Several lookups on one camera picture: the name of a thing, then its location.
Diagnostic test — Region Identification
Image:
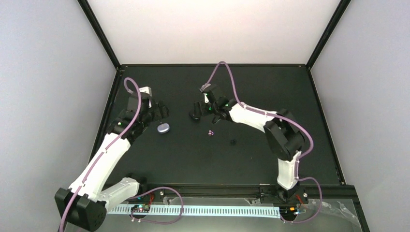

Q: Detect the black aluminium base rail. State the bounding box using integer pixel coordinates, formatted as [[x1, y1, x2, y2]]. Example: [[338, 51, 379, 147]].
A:
[[146, 183, 357, 199]]

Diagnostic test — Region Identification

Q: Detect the left electronics board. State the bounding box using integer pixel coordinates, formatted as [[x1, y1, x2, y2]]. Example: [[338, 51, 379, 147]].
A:
[[131, 204, 151, 214]]

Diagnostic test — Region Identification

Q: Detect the right black frame post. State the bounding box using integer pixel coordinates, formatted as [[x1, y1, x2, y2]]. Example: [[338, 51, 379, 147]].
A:
[[306, 0, 351, 70]]

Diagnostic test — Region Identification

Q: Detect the clear plastic sheet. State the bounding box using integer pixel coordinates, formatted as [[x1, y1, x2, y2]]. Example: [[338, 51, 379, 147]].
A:
[[234, 199, 362, 232]]

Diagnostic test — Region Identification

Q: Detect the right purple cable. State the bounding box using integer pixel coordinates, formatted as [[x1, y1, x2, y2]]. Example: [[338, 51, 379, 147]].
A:
[[205, 61, 323, 224]]

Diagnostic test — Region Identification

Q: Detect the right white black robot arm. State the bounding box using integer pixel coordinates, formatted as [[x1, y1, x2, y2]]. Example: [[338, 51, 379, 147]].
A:
[[189, 84, 305, 203]]

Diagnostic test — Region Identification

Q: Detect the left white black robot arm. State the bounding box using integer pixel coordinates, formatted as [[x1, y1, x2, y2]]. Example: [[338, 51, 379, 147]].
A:
[[54, 92, 169, 232]]

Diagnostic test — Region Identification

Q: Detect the black frame post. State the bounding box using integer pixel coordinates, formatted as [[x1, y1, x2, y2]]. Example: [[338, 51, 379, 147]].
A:
[[78, 0, 121, 69], [306, 0, 351, 70]]

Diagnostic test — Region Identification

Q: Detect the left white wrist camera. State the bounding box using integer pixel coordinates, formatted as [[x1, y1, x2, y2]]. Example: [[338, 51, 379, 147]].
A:
[[139, 87, 153, 97]]

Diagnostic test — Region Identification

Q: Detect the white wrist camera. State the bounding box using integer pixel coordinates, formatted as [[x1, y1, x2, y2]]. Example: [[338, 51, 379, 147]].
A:
[[139, 87, 153, 97], [199, 83, 212, 93]]

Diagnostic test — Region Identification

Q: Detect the left black frame post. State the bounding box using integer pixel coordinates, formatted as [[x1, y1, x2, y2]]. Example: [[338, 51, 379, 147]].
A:
[[78, 0, 121, 69]]

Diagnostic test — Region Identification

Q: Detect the lilac earbud charging case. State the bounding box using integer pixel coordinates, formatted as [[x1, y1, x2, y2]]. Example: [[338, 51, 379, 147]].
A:
[[157, 123, 170, 134]]

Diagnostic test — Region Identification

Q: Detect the right electronics board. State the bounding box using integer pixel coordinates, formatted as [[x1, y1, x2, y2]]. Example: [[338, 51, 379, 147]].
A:
[[279, 207, 307, 215]]

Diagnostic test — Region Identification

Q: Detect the white slotted cable duct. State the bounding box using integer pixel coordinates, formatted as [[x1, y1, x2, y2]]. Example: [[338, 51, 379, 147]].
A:
[[108, 204, 280, 218]]

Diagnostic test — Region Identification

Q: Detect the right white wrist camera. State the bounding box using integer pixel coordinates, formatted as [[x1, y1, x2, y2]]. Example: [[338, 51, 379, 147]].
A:
[[199, 83, 212, 93]]

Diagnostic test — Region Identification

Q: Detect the electronics board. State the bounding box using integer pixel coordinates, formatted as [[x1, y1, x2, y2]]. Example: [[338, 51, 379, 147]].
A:
[[279, 207, 307, 215], [131, 204, 151, 214]]

